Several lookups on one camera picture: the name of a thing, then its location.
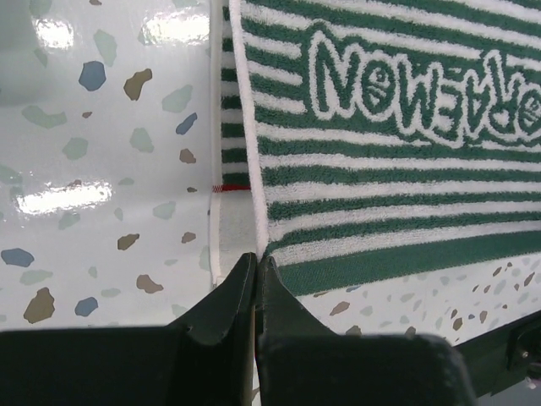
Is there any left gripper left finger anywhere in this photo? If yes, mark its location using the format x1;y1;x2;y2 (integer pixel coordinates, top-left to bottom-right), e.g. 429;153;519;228
1;253;257;405

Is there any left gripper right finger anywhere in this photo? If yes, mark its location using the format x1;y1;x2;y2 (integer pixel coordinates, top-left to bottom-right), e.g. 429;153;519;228
255;257;469;405

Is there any green white striped towel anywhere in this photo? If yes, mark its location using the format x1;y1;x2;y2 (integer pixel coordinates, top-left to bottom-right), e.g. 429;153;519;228
213;1;540;295

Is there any black mounting base plate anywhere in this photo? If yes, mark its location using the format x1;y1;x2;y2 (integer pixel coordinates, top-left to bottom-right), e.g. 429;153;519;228
456;312;540;398

